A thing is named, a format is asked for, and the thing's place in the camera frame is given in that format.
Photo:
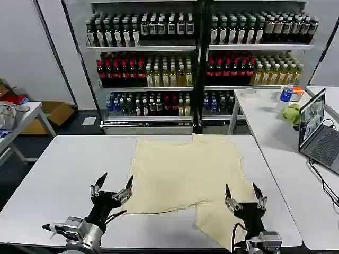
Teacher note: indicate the white paper sheet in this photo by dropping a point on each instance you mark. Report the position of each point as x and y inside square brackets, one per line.
[88, 121]

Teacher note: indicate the brown cardboard box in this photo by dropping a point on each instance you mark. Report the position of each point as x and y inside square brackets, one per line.
[57, 112]

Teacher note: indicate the shelf unit with bottles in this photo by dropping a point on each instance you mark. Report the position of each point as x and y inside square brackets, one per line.
[145, 66]
[259, 53]

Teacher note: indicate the green crumpled cloth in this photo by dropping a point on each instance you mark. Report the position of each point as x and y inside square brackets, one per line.
[291, 112]

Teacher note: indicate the orange and white box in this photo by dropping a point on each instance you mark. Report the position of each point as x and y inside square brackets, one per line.
[299, 94]

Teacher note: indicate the white table with laptop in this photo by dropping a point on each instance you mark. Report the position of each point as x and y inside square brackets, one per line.
[286, 164]

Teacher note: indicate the red cloth bundle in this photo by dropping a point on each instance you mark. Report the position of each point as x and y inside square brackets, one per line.
[19, 99]

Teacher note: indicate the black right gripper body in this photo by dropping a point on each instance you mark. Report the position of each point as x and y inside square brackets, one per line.
[251, 215]

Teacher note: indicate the pale crumpled plastic bag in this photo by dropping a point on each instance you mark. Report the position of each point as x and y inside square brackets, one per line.
[7, 116]

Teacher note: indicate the white tape roll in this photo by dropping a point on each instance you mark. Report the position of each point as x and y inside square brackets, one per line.
[249, 93]

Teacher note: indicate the small white side table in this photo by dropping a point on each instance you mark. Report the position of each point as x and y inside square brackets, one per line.
[29, 111]

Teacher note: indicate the large white work table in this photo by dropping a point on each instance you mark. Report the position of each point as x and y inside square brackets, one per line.
[66, 172]

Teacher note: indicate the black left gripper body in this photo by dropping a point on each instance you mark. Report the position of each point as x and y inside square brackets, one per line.
[103, 206]

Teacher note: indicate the cream yellow shirt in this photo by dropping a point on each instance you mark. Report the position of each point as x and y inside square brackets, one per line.
[185, 172]

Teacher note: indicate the clear blue-label water bottle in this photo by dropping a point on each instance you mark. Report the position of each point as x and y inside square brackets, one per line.
[284, 96]

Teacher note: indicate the grey open laptop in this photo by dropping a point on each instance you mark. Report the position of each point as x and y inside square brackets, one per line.
[317, 132]

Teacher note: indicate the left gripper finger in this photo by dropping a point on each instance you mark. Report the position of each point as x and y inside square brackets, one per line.
[98, 185]
[124, 193]

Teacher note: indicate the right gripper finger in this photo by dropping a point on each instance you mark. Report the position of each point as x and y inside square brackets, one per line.
[260, 198]
[231, 201]

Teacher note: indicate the blue and white bag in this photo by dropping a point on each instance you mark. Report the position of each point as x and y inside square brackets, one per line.
[4, 133]

